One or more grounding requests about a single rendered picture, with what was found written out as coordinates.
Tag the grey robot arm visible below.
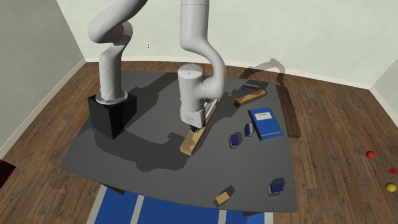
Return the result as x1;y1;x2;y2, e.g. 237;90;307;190
87;0;226;111

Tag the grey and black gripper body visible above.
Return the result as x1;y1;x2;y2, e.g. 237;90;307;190
180;104;206;128

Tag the blue notebook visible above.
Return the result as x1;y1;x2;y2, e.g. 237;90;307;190
248;108;283;141

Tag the tan rectangular block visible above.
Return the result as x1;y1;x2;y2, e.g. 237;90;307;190
216;192;230;205

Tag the brown wooden bar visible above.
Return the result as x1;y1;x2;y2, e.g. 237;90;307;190
235;89;266;107

